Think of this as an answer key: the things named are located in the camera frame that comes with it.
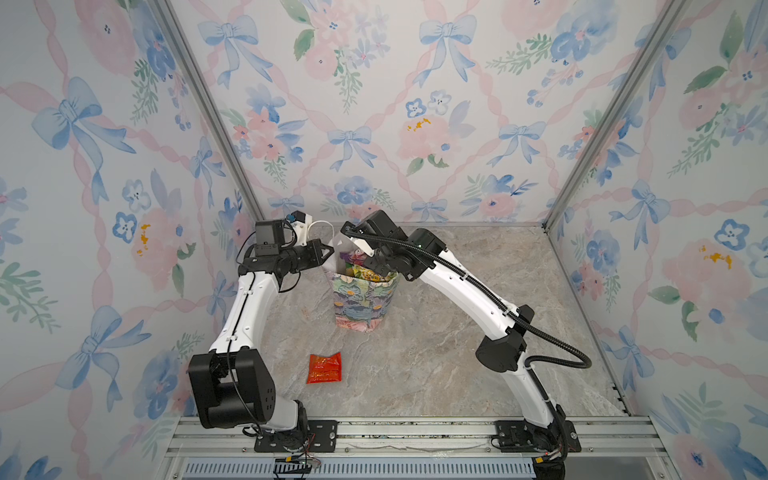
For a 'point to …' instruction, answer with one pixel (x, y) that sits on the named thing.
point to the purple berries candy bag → (355, 257)
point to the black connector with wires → (297, 464)
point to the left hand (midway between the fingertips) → (333, 246)
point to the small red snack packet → (325, 369)
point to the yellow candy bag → (358, 271)
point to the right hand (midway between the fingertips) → (378, 243)
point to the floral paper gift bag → (360, 304)
